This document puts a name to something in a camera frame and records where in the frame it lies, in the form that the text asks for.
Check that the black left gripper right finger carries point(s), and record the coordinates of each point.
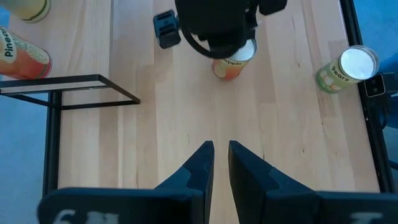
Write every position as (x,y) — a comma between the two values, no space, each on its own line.
(261,199)

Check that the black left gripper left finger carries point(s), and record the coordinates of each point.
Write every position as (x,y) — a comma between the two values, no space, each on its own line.
(192,193)

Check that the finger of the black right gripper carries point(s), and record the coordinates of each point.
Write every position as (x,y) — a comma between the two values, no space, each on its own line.
(167,29)
(272,6)

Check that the pineapple label orange can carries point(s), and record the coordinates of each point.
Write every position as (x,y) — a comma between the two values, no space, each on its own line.
(231,67)
(25,59)

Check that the pears label green can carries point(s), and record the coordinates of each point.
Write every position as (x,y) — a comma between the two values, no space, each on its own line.
(348,70)

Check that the wooden shelf black frame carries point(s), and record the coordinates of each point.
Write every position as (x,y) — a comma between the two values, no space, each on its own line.
(77,37)

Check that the small black table camera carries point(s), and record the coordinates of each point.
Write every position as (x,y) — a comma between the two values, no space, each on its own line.
(374,85)

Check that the black aluminium rig frame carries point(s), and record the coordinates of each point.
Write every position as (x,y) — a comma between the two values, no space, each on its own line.
(371,130)

